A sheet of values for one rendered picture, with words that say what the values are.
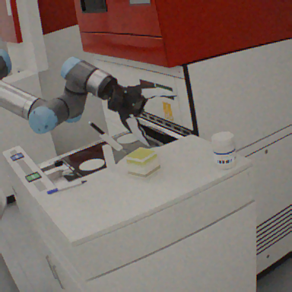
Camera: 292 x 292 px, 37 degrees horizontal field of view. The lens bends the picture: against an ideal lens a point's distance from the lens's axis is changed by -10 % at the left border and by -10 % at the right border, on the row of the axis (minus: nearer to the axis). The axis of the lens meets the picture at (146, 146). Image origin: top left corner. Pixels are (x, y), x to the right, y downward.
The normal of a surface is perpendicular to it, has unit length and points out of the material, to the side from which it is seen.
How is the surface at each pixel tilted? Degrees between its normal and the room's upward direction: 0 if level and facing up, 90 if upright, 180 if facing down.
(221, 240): 90
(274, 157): 90
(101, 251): 90
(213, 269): 90
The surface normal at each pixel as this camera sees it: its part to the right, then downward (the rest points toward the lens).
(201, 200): 0.49, 0.25
